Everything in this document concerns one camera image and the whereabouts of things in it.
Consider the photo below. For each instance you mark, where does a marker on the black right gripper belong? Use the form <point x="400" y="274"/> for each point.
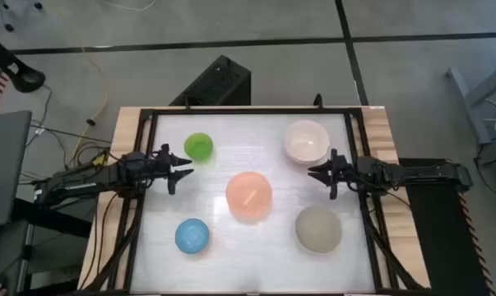
<point x="344" y="172"/>

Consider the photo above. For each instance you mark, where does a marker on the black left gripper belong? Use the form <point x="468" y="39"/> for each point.
<point x="160" y="168"/>

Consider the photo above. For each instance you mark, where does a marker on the grey bowl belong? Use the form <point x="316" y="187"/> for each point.
<point x="318" y="229"/>

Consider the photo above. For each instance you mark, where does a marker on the small blue bowl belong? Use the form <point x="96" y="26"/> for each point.
<point x="192" y="235"/>

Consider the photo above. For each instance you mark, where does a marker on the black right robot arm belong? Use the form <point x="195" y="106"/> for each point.
<point x="416" y="172"/>

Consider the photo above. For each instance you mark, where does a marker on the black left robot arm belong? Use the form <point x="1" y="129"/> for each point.
<point x="87" y="181"/>

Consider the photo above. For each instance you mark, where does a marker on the small green bowl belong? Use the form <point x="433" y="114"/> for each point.
<point x="198" y="146"/>

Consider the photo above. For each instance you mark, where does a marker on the white bowl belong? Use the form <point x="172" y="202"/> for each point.
<point x="306" y="141"/>

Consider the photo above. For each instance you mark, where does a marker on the black perforated tower box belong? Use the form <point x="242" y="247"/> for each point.
<point x="216" y="84"/>

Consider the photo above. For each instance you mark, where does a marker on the white tabletop sheet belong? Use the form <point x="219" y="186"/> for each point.
<point x="251" y="263"/>

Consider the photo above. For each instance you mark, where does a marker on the black platform with hazard stripes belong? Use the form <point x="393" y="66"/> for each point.
<point x="441" y="238"/>

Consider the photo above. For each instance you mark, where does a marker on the grey metal table leg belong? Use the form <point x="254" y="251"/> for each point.
<point x="474" y="94"/>

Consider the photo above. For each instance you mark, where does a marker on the grey laptop lid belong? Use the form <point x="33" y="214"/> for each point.
<point x="5" y="164"/>

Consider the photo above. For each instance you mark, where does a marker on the black stand foot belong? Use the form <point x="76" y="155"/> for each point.
<point x="19" y="70"/>

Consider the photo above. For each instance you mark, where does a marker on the office chair base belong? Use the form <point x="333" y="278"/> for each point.
<point x="5" y="14"/>

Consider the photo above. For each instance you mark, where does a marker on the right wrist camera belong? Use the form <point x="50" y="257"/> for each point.
<point x="343" y="166"/>

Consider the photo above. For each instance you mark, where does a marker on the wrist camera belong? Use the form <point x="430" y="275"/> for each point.
<point x="343" y="166"/>
<point x="162" y="153"/>

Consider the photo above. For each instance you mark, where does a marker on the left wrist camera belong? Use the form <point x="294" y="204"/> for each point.
<point x="162" y="153"/>

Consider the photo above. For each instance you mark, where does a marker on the black clamp post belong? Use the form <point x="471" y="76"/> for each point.
<point x="318" y="100"/>

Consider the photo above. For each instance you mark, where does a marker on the black metal table frame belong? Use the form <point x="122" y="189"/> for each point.
<point x="247" y="111"/>

